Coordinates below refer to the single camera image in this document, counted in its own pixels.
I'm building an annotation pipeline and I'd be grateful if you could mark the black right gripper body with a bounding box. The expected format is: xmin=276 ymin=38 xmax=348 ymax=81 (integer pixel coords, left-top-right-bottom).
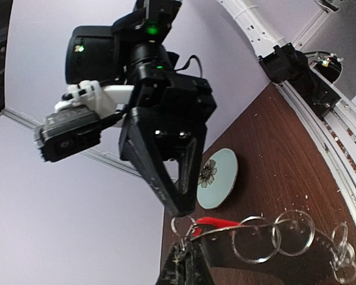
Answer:
xmin=119 ymin=66 xmax=217 ymax=160

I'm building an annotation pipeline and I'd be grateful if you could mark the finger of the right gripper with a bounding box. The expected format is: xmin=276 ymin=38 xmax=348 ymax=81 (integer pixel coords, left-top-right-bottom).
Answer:
xmin=171 ymin=139 xmax=205 ymax=214
xmin=119 ymin=107 xmax=184 ymax=217

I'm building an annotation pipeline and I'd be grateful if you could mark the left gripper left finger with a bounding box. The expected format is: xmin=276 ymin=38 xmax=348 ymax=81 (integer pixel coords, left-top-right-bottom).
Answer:
xmin=156 ymin=243 xmax=189 ymax=285

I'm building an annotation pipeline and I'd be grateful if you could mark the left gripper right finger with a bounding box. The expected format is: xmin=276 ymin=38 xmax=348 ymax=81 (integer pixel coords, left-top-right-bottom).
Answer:
xmin=188 ymin=243 xmax=215 ymax=285

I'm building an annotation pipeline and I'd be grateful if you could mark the red key tag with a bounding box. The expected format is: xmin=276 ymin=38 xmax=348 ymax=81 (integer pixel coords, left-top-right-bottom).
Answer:
xmin=193 ymin=217 xmax=240 ymax=236

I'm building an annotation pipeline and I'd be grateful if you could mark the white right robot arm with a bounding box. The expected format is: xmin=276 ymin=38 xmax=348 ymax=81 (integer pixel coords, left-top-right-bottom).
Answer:
xmin=65 ymin=1 xmax=217 ymax=217

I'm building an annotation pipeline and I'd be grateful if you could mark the light blue flower plate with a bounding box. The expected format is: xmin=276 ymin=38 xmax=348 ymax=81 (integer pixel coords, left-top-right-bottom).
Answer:
xmin=197 ymin=148 xmax=239 ymax=210

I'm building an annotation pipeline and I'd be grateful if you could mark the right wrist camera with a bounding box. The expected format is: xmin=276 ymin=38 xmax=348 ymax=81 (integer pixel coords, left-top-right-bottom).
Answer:
xmin=33 ymin=80 xmax=135 ymax=163

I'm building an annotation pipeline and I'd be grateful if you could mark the right aluminium wall post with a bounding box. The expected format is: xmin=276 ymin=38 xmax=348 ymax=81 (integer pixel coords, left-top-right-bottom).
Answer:
xmin=1 ymin=107 xmax=143 ymax=179

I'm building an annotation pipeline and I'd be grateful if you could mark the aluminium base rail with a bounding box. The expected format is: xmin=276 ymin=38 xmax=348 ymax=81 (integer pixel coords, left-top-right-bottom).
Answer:
xmin=220 ymin=1 xmax=356 ymax=226

